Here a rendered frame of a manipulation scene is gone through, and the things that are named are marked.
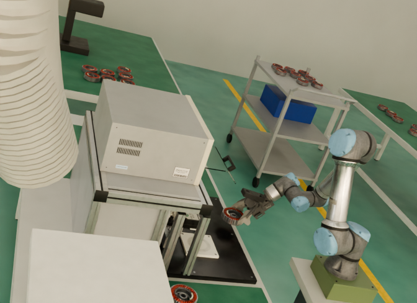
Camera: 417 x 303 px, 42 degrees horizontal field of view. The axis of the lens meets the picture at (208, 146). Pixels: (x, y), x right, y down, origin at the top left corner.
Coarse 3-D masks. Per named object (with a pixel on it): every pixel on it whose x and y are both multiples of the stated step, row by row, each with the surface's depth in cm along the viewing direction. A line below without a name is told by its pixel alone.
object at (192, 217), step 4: (192, 216) 231; (196, 216) 232; (172, 220) 227; (184, 220) 229; (188, 220) 228; (192, 220) 228; (196, 220) 229; (168, 224) 226; (172, 224) 226; (184, 224) 228; (188, 224) 228; (192, 224) 229; (196, 224) 230; (168, 228) 234; (192, 228) 230
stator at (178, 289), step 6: (174, 288) 207; (180, 288) 208; (186, 288) 209; (174, 294) 204; (180, 294) 206; (186, 294) 207; (192, 294) 207; (174, 300) 201; (180, 300) 202; (186, 300) 203; (192, 300) 204
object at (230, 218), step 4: (224, 208) 261; (228, 208) 261; (232, 208) 263; (224, 212) 257; (228, 212) 261; (232, 212) 262; (236, 212) 262; (240, 212) 261; (224, 216) 256; (228, 216) 255; (232, 216) 258; (236, 216) 259; (240, 216) 259; (224, 220) 256; (228, 220) 254; (232, 220) 254; (236, 220) 254; (232, 224) 255; (240, 224) 256
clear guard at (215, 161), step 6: (216, 150) 263; (210, 156) 255; (216, 156) 256; (210, 162) 249; (216, 162) 251; (222, 162) 253; (210, 168) 243; (216, 168) 245; (222, 168) 247; (234, 180) 250
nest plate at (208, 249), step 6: (186, 234) 243; (192, 234) 244; (186, 240) 238; (204, 240) 243; (210, 240) 244; (186, 246) 234; (204, 246) 238; (210, 246) 240; (186, 252) 230; (204, 252) 234; (210, 252) 236; (216, 252) 237
